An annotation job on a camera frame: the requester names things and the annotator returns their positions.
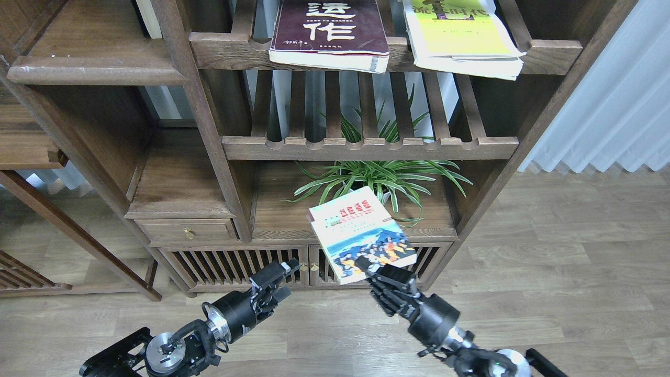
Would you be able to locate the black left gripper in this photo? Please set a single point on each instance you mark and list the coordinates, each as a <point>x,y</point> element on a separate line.
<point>237,313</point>

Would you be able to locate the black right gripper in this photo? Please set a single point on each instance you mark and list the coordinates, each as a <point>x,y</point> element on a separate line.
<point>432,320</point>

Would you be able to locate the book with mountain cover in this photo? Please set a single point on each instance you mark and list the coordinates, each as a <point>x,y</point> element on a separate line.
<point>358,224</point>

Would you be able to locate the yellow green book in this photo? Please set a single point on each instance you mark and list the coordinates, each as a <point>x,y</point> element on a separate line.
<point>464,37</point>

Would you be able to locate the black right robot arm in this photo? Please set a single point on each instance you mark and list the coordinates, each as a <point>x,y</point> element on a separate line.
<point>470,360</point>

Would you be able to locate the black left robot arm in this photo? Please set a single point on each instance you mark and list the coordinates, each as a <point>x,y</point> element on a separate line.
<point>192,348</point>

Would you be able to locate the green spider plant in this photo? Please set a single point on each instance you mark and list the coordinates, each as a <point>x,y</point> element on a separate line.
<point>387,177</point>

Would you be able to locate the brass drawer knob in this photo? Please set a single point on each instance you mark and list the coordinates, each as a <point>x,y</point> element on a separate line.
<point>188,233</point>

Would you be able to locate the dark wooden bookshelf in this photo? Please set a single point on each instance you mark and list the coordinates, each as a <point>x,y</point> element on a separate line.
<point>200,129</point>

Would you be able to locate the maroon book white characters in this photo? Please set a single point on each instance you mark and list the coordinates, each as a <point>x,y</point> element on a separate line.
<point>340,35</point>

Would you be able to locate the white curtain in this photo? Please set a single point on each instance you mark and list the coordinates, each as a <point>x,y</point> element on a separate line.
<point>618,116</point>

